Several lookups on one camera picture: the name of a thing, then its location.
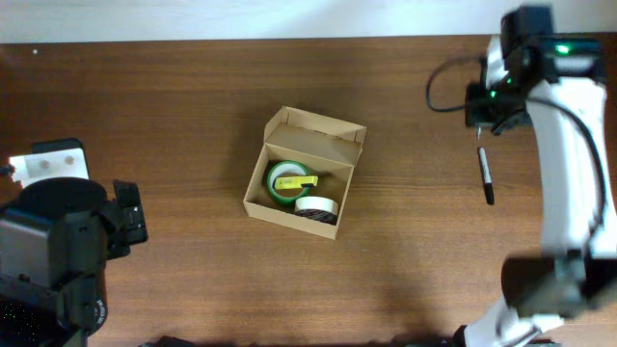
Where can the black marker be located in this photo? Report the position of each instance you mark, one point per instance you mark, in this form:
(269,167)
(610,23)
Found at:
(486,176)

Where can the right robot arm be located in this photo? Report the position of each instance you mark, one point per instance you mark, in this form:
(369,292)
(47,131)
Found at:
(556,84)

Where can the yellow highlighter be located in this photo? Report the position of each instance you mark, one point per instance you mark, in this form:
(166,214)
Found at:
(295,182)

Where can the cardboard box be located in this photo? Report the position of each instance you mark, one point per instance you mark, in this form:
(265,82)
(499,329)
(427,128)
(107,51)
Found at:
(327,147)

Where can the beige tape roll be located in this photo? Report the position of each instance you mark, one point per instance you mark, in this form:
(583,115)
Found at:
(317,209)

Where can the green tape roll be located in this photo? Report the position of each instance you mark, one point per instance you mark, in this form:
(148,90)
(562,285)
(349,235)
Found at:
(286,167)

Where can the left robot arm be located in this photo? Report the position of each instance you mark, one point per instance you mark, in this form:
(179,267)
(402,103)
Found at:
(57,237)

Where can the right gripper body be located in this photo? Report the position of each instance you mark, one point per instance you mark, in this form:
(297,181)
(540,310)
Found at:
(482,114)

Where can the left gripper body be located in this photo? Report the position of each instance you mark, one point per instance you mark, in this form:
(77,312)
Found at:
(131,213)

